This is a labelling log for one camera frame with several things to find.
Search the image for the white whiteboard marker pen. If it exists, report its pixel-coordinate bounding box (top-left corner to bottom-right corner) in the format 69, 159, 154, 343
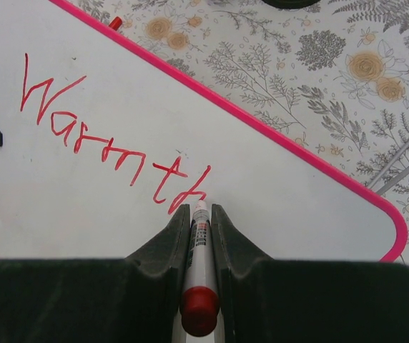
179, 200, 220, 337

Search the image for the red marker cap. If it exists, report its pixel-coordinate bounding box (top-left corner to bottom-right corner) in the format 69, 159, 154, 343
109, 16, 122, 31

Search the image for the metal wire easel stand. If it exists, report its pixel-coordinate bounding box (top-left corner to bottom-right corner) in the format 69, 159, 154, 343
367, 135, 409, 196

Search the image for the black round stand base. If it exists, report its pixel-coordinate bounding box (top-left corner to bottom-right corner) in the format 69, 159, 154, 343
262, 0, 320, 9

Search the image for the pink framed whiteboard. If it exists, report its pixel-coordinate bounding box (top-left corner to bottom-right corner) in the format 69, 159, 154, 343
0, 1, 408, 262

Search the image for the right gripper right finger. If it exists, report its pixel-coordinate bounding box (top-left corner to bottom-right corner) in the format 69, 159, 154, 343
211, 204, 409, 342

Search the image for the floral table mat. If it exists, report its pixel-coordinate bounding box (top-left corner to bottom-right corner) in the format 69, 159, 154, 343
68, 0, 409, 283

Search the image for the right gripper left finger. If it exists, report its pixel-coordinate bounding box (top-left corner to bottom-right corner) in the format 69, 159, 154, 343
0, 205, 190, 342

